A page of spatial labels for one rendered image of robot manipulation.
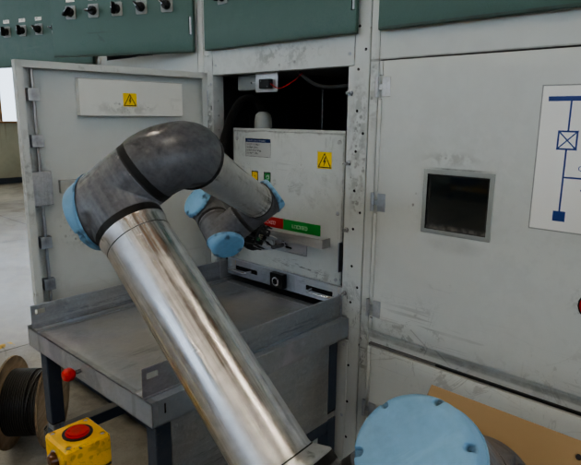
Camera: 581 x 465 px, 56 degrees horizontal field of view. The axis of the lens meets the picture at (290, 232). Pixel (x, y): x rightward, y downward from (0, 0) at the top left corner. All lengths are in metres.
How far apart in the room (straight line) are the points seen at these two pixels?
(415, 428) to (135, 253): 0.46
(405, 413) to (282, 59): 1.23
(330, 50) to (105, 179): 0.89
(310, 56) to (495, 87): 0.57
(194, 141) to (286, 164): 0.88
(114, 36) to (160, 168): 1.37
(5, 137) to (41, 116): 11.24
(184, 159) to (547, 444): 0.71
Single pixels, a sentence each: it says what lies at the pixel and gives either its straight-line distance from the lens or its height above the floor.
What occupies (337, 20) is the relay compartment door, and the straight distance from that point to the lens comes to 1.57.
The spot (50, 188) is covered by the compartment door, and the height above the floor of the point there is 1.22.
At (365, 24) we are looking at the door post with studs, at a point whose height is 1.67.
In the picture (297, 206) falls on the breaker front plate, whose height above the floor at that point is 1.15.
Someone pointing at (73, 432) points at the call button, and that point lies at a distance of 1.04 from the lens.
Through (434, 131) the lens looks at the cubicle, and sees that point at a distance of 1.38.
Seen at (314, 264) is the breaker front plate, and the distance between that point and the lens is 1.73.
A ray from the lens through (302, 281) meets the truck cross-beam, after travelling 1.77.
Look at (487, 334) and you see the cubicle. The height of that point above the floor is 0.93.
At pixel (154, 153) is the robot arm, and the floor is 1.37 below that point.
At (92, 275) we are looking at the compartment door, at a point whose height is 0.92.
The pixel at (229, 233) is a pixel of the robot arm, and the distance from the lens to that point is 1.41.
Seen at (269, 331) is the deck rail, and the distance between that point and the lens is 1.43.
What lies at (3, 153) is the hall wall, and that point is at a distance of 12.99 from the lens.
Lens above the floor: 1.43
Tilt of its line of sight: 12 degrees down
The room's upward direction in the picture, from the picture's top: 1 degrees clockwise
